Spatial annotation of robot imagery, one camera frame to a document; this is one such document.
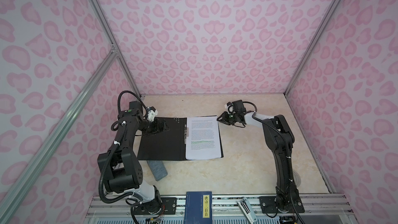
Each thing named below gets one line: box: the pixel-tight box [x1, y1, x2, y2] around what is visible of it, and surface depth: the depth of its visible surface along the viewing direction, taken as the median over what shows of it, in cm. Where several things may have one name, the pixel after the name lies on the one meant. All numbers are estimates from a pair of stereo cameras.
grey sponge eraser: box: [146, 160, 168, 182], surface depth 84 cm
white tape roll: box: [292, 170, 302, 188], surface depth 80 cm
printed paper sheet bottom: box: [185, 116, 222, 161], surface depth 98 cm
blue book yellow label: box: [183, 191, 212, 224], surface depth 73 cm
